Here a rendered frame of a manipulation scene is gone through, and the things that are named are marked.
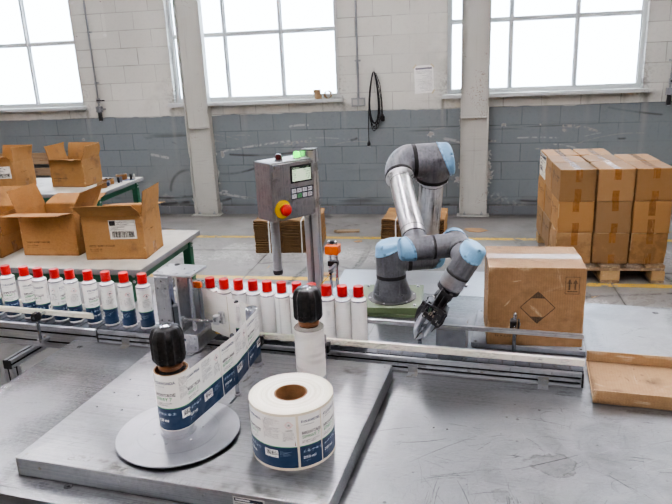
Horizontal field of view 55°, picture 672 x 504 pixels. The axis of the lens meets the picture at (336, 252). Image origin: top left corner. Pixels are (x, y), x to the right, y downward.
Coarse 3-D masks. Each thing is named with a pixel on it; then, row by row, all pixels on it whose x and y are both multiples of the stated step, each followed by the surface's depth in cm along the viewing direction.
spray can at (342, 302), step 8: (344, 288) 204; (344, 296) 205; (336, 304) 205; (344, 304) 204; (336, 312) 206; (344, 312) 205; (336, 320) 207; (344, 320) 206; (336, 328) 208; (344, 328) 207; (336, 336) 210; (344, 336) 208
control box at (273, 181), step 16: (272, 160) 205; (288, 160) 204; (304, 160) 207; (256, 176) 207; (272, 176) 200; (288, 176) 204; (256, 192) 209; (272, 192) 202; (288, 192) 205; (272, 208) 204; (304, 208) 210
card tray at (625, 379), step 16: (592, 352) 201; (608, 352) 200; (592, 368) 198; (608, 368) 197; (624, 368) 197; (640, 368) 196; (656, 368) 196; (592, 384) 188; (608, 384) 188; (624, 384) 188; (640, 384) 187; (656, 384) 187; (592, 400) 180; (608, 400) 178; (624, 400) 177; (640, 400) 175; (656, 400) 174
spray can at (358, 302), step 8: (360, 288) 203; (360, 296) 204; (352, 304) 204; (360, 304) 203; (352, 312) 205; (360, 312) 204; (352, 320) 206; (360, 320) 205; (352, 328) 207; (360, 328) 206; (352, 336) 208; (360, 336) 206
